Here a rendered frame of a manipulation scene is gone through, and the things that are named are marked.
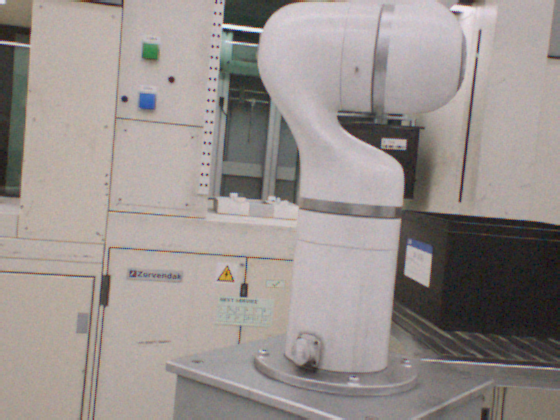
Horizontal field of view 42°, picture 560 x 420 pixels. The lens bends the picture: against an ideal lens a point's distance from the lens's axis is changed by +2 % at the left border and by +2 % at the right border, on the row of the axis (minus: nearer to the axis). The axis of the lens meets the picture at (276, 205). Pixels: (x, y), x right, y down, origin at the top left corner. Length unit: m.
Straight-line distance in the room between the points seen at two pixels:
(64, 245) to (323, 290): 0.83
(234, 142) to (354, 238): 1.66
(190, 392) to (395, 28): 0.46
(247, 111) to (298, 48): 1.63
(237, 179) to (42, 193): 1.02
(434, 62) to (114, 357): 1.00
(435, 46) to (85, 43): 0.89
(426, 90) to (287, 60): 0.15
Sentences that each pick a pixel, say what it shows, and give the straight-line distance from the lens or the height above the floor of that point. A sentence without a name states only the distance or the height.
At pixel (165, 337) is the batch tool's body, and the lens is 1.55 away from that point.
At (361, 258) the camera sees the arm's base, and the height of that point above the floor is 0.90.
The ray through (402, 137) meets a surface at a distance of 1.79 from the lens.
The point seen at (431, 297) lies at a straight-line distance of 1.22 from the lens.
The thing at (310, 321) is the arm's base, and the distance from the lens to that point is 0.81.
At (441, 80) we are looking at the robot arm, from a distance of 0.80.
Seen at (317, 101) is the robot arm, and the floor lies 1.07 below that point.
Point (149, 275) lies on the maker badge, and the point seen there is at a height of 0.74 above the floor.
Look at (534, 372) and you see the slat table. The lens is 1.04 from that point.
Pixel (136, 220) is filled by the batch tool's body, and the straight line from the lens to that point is 1.51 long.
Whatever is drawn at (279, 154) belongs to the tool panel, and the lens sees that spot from 2.43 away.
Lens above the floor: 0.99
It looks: 3 degrees down
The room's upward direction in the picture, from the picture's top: 5 degrees clockwise
